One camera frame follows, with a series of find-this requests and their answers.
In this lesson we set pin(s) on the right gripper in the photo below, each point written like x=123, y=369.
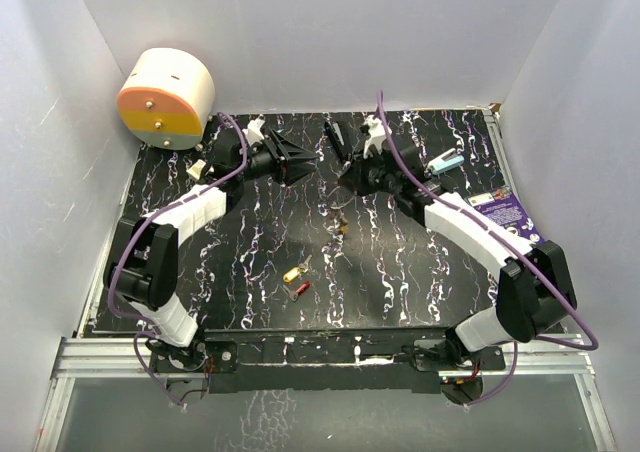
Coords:
x=354, y=177

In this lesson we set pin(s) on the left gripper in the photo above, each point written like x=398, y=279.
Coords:
x=289, y=162

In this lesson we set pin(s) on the metal keyring with keys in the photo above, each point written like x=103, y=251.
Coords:
x=338, y=202

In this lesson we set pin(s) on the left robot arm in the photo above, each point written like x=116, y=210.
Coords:
x=142, y=266

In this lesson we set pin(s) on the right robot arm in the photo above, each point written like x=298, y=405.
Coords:
x=535, y=290

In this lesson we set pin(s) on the black folding tool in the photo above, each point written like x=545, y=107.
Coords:
x=340, y=140

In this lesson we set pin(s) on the small white card box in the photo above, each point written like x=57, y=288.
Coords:
x=195, y=171

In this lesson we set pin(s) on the red headed key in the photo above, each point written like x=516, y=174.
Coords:
x=294, y=293

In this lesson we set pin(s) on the purple booklet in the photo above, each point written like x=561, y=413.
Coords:
x=502, y=206

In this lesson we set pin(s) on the round pastel drawer box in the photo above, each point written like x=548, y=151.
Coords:
x=167, y=98

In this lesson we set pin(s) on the black base bar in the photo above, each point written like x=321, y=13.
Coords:
x=419, y=359

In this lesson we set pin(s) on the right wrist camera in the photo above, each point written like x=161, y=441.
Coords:
x=375, y=137

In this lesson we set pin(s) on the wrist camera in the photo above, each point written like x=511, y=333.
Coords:
x=254, y=131
x=375, y=137

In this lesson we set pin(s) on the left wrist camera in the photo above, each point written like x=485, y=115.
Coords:
x=254, y=131

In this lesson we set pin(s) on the aluminium frame rail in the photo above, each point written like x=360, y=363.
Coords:
x=115, y=358

